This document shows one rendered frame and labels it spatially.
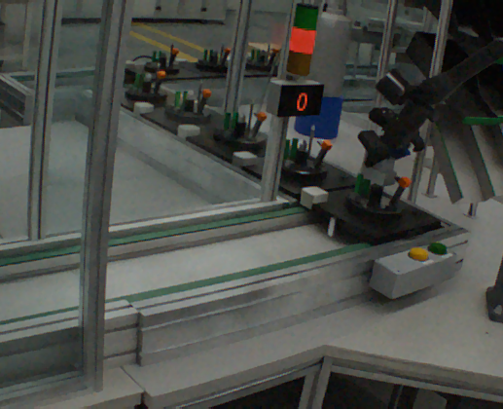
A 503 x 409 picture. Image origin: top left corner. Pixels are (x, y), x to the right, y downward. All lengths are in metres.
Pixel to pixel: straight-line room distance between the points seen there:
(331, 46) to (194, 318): 1.52
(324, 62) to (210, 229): 1.16
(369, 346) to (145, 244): 0.47
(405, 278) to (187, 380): 0.51
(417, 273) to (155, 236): 0.53
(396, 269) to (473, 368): 0.27
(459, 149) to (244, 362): 0.93
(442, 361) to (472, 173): 0.68
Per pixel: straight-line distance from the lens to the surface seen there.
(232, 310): 1.32
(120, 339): 1.23
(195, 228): 1.58
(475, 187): 1.97
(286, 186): 1.82
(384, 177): 1.72
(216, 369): 1.28
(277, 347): 1.37
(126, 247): 1.49
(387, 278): 1.53
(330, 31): 2.61
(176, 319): 1.26
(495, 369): 1.47
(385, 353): 1.42
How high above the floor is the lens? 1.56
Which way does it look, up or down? 21 degrees down
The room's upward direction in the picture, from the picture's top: 9 degrees clockwise
